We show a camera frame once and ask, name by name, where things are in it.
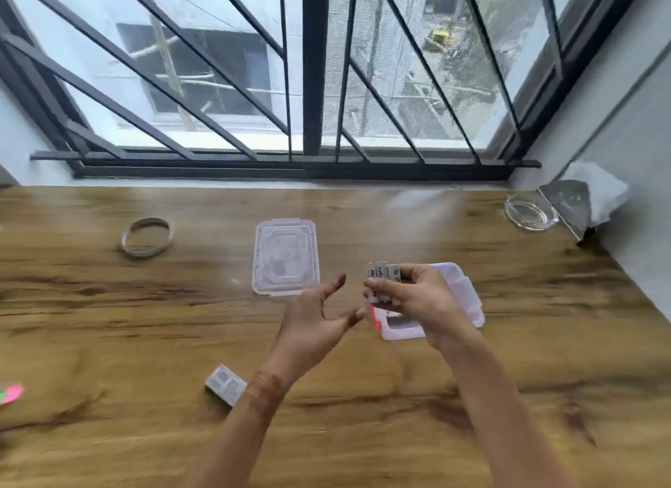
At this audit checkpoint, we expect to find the person's left hand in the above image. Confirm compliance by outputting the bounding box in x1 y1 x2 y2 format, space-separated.
259 273 367 387

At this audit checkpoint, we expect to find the person's right hand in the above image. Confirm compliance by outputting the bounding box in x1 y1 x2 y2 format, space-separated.
364 264 481 352

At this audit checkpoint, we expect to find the person's right forearm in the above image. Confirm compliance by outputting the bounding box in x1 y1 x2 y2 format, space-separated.
435 326 577 488

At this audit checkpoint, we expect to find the person's left forearm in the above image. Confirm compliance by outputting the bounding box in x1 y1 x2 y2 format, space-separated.
181 369 297 488

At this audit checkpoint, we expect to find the clear plastic container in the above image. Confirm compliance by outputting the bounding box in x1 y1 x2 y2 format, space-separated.
372 262 485 342

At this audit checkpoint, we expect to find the clear plastic container lid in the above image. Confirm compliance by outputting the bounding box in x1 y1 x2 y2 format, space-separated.
252 218 321 298

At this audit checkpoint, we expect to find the red thread wristband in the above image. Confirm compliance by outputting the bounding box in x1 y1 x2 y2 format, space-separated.
243 369 294 426

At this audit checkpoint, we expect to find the small white printed box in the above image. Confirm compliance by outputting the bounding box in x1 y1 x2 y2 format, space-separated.
205 364 248 408

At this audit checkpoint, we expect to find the clear glass ashtray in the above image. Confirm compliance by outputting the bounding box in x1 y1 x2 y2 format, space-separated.
504 192 560 232

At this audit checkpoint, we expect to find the shiny metal triangular piece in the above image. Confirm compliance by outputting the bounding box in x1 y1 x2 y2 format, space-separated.
537 179 593 242

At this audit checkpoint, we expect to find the black metal window grille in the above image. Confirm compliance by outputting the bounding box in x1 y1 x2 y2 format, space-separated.
0 0 542 170

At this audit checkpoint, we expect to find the white crumpled tissue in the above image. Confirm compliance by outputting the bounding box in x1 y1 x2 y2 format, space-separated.
560 160 630 227

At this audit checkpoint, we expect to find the black window frame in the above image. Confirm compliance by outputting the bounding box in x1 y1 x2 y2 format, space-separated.
0 0 651 182

